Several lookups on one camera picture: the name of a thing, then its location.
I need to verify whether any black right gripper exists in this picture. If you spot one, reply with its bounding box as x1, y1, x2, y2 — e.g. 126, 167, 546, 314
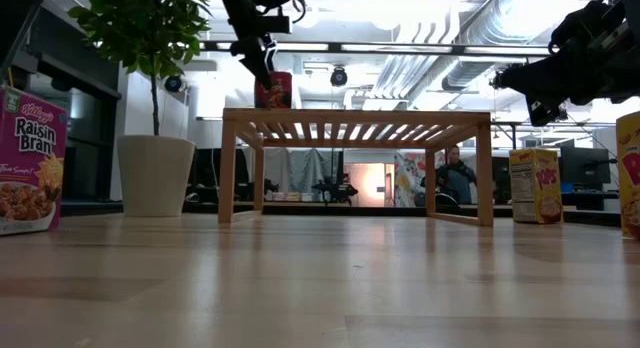
492, 37, 609, 128

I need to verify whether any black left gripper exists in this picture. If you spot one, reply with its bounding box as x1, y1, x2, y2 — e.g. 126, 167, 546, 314
230, 12, 294, 90

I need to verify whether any red Froot Loops cereal box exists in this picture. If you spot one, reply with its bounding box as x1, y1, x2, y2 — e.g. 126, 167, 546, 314
253, 71, 294, 110

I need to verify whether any yellow Corn Pops cereal box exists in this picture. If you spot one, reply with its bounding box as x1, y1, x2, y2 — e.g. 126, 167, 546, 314
615, 111, 640, 240
508, 147, 564, 225

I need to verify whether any purple Raisin Bran cereal box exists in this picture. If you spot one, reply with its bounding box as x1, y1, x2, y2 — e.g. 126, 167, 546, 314
0, 85, 69, 238

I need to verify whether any wooden slatted shelf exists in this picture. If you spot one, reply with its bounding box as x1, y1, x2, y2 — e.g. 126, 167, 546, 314
217, 107, 495, 228

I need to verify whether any black computer monitor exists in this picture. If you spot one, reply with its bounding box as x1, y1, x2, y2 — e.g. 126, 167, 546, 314
559, 146, 612, 185

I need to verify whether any grey hanging cloth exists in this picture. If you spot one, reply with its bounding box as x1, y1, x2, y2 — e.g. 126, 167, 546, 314
264, 147, 334, 195

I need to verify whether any person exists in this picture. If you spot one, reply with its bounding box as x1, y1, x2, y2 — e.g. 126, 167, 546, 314
433, 145, 477, 205

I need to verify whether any colourful floral cloth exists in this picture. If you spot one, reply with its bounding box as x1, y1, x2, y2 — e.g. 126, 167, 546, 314
393, 150, 447, 208

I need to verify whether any green plant in white pot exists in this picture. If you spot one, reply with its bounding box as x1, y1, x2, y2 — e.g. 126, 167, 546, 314
68, 0, 214, 219

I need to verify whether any dark glass partition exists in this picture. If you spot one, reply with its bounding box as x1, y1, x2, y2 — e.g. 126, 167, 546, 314
9, 7, 122, 202

